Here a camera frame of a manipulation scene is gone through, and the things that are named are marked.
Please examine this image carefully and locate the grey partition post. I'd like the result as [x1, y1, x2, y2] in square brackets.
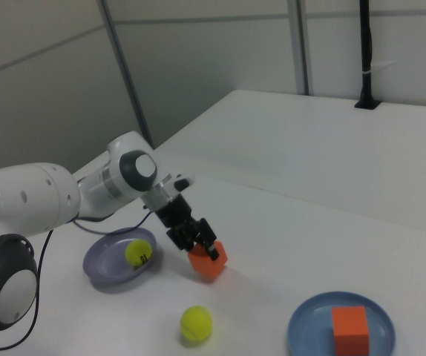
[96, 0, 155, 149]
[286, 0, 315, 96]

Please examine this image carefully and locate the orange foam cube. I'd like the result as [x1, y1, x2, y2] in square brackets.
[331, 306, 370, 353]
[187, 240, 229, 280]

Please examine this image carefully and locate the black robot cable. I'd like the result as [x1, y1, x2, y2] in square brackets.
[0, 207, 153, 352]

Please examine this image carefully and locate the yellow tennis ball black print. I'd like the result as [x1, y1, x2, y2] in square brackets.
[125, 239, 151, 271]

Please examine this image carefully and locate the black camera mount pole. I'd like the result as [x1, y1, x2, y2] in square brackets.
[353, 0, 381, 111]

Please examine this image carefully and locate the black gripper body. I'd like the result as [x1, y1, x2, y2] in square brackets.
[156, 196, 199, 231]

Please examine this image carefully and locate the white cable tie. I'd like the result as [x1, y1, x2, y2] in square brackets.
[361, 60, 399, 76]

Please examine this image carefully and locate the purple plate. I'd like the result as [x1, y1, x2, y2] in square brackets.
[82, 227, 158, 286]

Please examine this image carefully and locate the blue plate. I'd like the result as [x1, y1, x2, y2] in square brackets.
[286, 291, 397, 356]

